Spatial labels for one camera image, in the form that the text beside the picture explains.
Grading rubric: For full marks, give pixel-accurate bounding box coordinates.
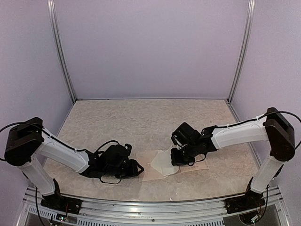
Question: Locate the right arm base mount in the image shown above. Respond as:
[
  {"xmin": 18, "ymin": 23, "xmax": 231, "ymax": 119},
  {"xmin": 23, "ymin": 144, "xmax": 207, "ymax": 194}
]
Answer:
[{"xmin": 224, "ymin": 178, "xmax": 266, "ymax": 214}]

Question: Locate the pink envelope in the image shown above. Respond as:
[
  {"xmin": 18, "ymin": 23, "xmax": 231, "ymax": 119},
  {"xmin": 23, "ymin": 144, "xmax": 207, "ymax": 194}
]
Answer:
[{"xmin": 136, "ymin": 150, "xmax": 179, "ymax": 182}]

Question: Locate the pink printed card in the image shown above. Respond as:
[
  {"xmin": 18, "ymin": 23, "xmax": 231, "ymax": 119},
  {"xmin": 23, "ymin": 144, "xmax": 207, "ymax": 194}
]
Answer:
[{"xmin": 179, "ymin": 154, "xmax": 209, "ymax": 173}]

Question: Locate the left aluminium frame post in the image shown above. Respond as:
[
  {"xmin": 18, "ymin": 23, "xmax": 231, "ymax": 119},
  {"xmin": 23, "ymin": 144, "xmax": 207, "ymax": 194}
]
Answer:
[{"xmin": 47, "ymin": 0, "xmax": 77, "ymax": 104}]

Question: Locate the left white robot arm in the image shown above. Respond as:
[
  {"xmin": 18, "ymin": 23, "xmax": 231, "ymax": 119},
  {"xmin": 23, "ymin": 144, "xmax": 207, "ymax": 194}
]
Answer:
[{"xmin": 1, "ymin": 117, "xmax": 144, "ymax": 210}]

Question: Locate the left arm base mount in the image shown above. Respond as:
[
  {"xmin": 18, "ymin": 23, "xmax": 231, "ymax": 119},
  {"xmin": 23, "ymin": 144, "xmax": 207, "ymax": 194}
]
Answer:
[{"xmin": 41, "ymin": 179, "xmax": 82, "ymax": 215}]

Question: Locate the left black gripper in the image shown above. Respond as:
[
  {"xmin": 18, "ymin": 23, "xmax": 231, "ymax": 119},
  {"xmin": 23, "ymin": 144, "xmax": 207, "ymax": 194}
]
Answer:
[{"xmin": 104, "ymin": 159, "xmax": 144, "ymax": 179}]

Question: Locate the front aluminium rail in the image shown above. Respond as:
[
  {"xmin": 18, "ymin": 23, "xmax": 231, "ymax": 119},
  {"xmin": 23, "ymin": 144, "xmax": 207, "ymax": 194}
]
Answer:
[{"xmin": 21, "ymin": 186, "xmax": 283, "ymax": 226}]

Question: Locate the right aluminium frame post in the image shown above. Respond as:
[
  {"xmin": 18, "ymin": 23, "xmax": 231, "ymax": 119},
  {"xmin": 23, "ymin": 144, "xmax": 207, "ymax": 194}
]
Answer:
[{"xmin": 227, "ymin": 0, "xmax": 256, "ymax": 105}]

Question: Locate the aluminium frame post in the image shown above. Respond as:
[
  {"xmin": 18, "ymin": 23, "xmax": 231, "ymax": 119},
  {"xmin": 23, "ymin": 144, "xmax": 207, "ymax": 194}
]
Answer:
[
  {"xmin": 47, "ymin": 0, "xmax": 77, "ymax": 104},
  {"xmin": 227, "ymin": 0, "xmax": 256, "ymax": 105}
]

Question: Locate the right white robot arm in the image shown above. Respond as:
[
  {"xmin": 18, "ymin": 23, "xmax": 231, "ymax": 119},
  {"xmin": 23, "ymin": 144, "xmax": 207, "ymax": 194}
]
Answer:
[{"xmin": 170, "ymin": 107, "xmax": 300, "ymax": 209}]

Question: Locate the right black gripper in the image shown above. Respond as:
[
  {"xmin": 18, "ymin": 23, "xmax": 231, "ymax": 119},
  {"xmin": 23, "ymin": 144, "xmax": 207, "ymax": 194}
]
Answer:
[{"xmin": 171, "ymin": 142, "xmax": 198, "ymax": 165}]

